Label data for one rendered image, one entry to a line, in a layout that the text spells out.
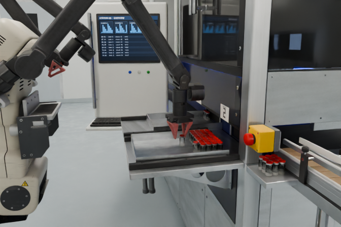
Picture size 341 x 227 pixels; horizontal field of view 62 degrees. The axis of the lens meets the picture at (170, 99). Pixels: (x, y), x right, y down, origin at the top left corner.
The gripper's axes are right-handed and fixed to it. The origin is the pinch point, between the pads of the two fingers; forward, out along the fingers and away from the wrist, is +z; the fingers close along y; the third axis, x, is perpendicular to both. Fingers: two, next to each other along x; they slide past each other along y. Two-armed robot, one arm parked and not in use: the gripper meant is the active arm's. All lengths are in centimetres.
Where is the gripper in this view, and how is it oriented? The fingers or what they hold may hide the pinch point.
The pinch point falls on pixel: (179, 136)
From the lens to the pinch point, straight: 117.2
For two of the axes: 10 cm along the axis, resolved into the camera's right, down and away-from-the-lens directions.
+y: 9.0, -1.0, 4.4
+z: 0.0, 9.8, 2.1
